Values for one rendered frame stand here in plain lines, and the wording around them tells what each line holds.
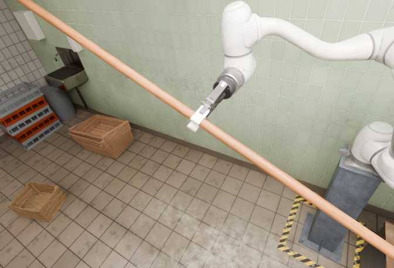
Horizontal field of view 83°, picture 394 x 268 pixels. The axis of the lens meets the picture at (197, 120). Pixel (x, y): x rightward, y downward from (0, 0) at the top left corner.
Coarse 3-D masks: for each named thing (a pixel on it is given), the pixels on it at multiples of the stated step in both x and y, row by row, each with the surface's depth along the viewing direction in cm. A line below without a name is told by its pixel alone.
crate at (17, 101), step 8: (16, 88) 328; (0, 96) 314; (16, 96) 330; (24, 96) 305; (32, 96) 324; (40, 96) 323; (0, 104) 316; (8, 104) 292; (16, 104) 310; (24, 104) 308; (0, 112) 299; (8, 112) 294
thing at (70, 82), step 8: (56, 48) 315; (64, 48) 305; (64, 56) 307; (72, 56) 306; (64, 64) 330; (72, 64) 319; (80, 64) 308; (56, 72) 314; (64, 72) 311; (72, 72) 308; (80, 72) 308; (48, 80) 309; (56, 80) 296; (64, 80) 293; (72, 80) 301; (80, 80) 311; (64, 88) 297; (72, 88) 303; (80, 96) 340
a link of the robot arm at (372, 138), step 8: (368, 128) 117; (376, 128) 114; (384, 128) 113; (392, 128) 113; (360, 136) 121; (368, 136) 116; (376, 136) 113; (384, 136) 111; (360, 144) 122; (368, 144) 116; (376, 144) 113; (384, 144) 111; (352, 152) 129; (360, 152) 123; (368, 152) 116; (360, 160) 125; (368, 160) 118
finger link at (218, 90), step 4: (220, 84) 71; (216, 88) 70; (220, 88) 70; (224, 88) 71; (212, 92) 69; (216, 92) 69; (220, 92) 69; (208, 96) 67; (212, 96) 68; (216, 96) 68
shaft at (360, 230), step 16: (16, 0) 77; (48, 16) 75; (64, 32) 74; (96, 48) 72; (112, 64) 71; (144, 80) 69; (160, 96) 68; (192, 112) 67; (208, 128) 66; (240, 144) 65; (256, 160) 63; (272, 176) 64; (288, 176) 63; (304, 192) 61; (320, 208) 61; (336, 208) 61; (352, 224) 59; (368, 240) 59; (384, 240) 59
